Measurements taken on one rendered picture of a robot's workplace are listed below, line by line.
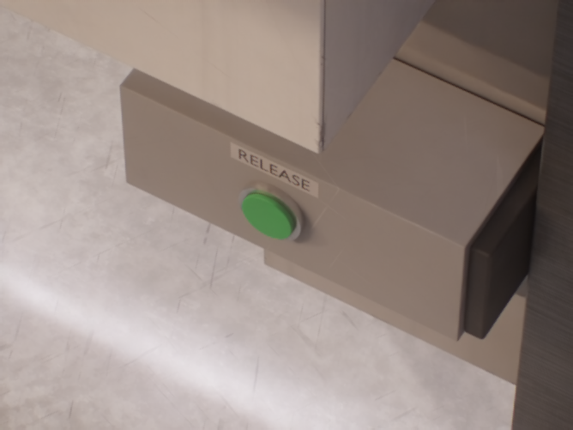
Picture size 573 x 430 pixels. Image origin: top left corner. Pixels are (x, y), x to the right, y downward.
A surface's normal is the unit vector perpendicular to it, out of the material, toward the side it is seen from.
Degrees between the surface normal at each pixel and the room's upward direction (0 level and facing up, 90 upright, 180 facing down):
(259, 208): 90
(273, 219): 90
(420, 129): 0
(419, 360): 0
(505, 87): 90
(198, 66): 90
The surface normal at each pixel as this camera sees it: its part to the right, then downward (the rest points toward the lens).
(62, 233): 0.00, -0.60
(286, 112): -0.51, 0.69
